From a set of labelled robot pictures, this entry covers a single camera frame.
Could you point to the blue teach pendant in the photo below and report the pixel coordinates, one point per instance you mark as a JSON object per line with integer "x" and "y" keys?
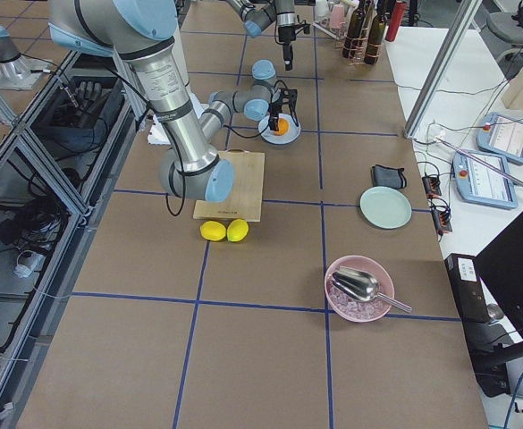
{"x": 477, "y": 184}
{"x": 503, "y": 135}

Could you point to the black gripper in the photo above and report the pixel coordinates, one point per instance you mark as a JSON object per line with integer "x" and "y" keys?
{"x": 285, "y": 34}

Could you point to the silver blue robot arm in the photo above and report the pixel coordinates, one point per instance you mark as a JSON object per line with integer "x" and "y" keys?
{"x": 256, "y": 20}

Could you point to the near blue teach pendant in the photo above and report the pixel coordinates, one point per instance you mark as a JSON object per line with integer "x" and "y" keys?
{"x": 477, "y": 184}

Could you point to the light blue plate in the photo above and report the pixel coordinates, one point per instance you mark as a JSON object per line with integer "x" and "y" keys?
{"x": 287, "y": 138}

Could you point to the black computer monitor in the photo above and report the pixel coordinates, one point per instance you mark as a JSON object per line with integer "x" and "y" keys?
{"x": 500, "y": 267}

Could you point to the aluminium frame post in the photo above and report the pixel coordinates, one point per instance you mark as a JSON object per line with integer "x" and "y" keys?
{"x": 451, "y": 43}

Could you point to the copper wire bottle rack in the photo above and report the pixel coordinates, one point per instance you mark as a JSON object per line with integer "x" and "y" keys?
{"x": 362, "y": 43}

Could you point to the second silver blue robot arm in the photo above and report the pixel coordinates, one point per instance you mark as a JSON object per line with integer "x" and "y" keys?
{"x": 142, "y": 33}

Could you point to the black desktop computer box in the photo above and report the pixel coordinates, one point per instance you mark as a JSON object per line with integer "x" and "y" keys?
{"x": 496, "y": 358}

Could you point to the metal ice scoop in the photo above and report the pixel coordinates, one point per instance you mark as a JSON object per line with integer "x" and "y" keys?
{"x": 363, "y": 287}

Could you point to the pink bowl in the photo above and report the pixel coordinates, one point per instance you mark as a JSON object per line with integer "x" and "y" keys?
{"x": 355, "y": 310}

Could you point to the lower yellow lemon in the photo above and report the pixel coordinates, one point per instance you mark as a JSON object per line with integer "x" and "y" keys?
{"x": 212, "y": 231}

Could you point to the dark wine bottle middle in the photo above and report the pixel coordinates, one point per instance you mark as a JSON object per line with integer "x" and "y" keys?
{"x": 355, "y": 26}

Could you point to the far blue teach pendant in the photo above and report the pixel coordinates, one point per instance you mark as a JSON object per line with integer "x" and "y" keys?
{"x": 503, "y": 135}

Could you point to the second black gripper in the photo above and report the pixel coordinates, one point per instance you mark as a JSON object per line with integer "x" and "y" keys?
{"x": 274, "y": 109}

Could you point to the bamboo cutting board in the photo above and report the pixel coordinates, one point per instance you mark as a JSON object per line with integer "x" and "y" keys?
{"x": 245, "y": 199}

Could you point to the light green plate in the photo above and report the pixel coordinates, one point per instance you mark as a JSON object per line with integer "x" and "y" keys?
{"x": 385, "y": 207}

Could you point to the dark wine bottle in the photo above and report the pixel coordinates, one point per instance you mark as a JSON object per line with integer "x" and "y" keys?
{"x": 376, "y": 34}
{"x": 355, "y": 26}

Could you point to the red cylinder bottle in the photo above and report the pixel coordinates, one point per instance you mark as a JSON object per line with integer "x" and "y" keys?
{"x": 395, "y": 20}

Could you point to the folded dark grey cloth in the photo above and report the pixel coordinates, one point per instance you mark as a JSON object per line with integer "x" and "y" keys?
{"x": 389, "y": 177}

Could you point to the dark wine bottle upper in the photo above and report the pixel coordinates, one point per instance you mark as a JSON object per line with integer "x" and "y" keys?
{"x": 376, "y": 34}

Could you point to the upper yellow lemon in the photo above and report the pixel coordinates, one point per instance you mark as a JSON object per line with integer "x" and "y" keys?
{"x": 237, "y": 230}

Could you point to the pink cup on rack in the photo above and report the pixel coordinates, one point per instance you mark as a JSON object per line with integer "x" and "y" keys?
{"x": 337, "y": 16}

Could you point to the yellow lemon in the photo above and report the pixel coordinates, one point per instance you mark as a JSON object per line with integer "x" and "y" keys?
{"x": 212, "y": 231}
{"x": 237, "y": 230}

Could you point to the orange mandarin fruit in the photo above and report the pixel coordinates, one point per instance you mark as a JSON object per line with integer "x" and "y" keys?
{"x": 281, "y": 127}

